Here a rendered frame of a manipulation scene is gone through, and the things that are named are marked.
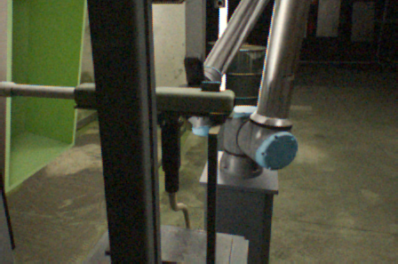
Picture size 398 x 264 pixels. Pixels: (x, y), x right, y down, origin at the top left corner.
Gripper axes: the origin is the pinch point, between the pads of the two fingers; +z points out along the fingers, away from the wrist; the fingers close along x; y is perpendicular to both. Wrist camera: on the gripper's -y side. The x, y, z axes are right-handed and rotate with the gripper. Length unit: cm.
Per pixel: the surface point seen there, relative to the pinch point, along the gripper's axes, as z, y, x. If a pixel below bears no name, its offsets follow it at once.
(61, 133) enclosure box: -104, 56, 108
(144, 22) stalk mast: 29.4, -17.5, -3.3
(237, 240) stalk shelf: 5.5, 30.2, -13.9
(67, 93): 11.9, -3.4, 20.2
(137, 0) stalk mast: 31.6, -19.9, -3.4
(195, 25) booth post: -264, -8, 54
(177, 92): 12.6, -5.0, -2.5
